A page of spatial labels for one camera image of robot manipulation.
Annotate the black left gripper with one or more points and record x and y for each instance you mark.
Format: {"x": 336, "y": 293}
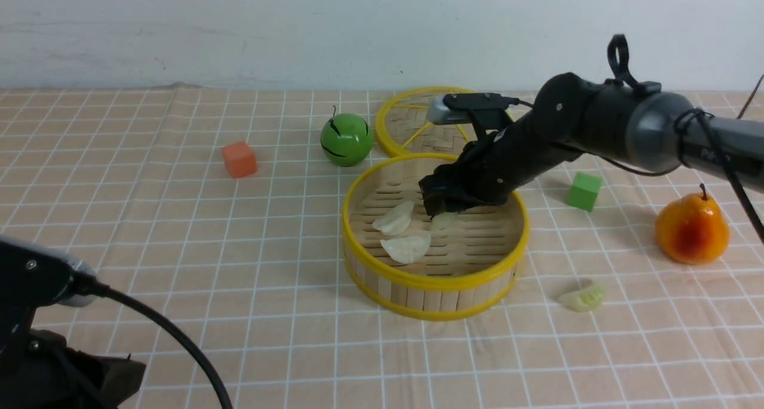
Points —
{"x": 39, "y": 370}

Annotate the green plastic apple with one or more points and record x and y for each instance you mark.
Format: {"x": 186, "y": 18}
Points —
{"x": 346, "y": 139}

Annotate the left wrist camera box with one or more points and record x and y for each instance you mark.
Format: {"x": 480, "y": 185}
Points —
{"x": 33, "y": 276}

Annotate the bamboo steamer lid yellow rim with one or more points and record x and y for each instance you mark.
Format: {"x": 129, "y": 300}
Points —
{"x": 402, "y": 126}

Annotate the bamboo steamer tray yellow rim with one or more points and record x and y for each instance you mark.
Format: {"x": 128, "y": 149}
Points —
{"x": 470, "y": 265}

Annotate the green foam cube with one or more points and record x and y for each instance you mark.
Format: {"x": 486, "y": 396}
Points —
{"x": 584, "y": 191}

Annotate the beige checkered tablecloth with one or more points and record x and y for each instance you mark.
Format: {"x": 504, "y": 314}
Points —
{"x": 133, "y": 182}

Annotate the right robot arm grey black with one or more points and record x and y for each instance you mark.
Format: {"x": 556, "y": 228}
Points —
{"x": 655, "y": 132}

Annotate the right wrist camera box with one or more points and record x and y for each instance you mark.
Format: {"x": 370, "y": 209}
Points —
{"x": 484, "y": 111}

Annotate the pale dumpling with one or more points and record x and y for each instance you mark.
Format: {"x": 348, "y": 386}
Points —
{"x": 408, "y": 249}
{"x": 395, "y": 221}

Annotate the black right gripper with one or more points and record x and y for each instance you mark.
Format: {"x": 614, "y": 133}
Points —
{"x": 484, "y": 175}

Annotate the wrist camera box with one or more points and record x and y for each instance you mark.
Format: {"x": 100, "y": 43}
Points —
{"x": 33, "y": 276}
{"x": 484, "y": 111}

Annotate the orange foam cube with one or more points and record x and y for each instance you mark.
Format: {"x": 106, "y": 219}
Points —
{"x": 239, "y": 159}

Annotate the orange plastic pear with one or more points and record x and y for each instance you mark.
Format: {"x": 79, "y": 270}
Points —
{"x": 692, "y": 230}

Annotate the translucent green dumpling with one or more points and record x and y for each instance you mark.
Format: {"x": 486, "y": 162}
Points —
{"x": 584, "y": 299}
{"x": 443, "y": 221}

